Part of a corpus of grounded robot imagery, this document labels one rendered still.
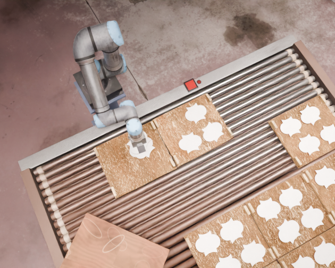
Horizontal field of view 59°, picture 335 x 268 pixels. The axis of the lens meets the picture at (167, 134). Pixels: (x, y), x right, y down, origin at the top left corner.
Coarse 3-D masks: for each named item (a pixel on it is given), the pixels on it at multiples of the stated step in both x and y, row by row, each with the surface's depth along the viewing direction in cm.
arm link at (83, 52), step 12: (84, 36) 133; (84, 48) 135; (84, 60) 145; (84, 72) 141; (96, 72) 143; (96, 84) 143; (96, 96) 145; (96, 108) 148; (108, 108) 150; (96, 120) 150; (108, 120) 151
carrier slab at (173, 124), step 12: (204, 96) 198; (180, 108) 195; (156, 120) 192; (168, 120) 192; (180, 120) 192; (204, 120) 193; (216, 120) 193; (168, 132) 190; (180, 132) 190; (168, 144) 187; (204, 144) 188; (216, 144) 188; (180, 156) 185; (192, 156) 185
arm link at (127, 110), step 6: (126, 102) 153; (132, 102) 156; (120, 108) 152; (126, 108) 152; (132, 108) 153; (120, 114) 151; (126, 114) 152; (132, 114) 151; (120, 120) 153; (126, 120) 151
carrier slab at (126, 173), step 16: (144, 128) 190; (112, 144) 187; (160, 144) 187; (112, 160) 184; (128, 160) 184; (144, 160) 184; (160, 160) 184; (112, 176) 181; (128, 176) 181; (144, 176) 181; (160, 176) 181; (128, 192) 179
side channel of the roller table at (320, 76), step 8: (296, 48) 210; (304, 48) 208; (304, 56) 207; (312, 56) 207; (312, 64) 205; (312, 72) 206; (320, 72) 203; (320, 80) 202; (328, 80) 201; (328, 88) 199; (328, 96) 202
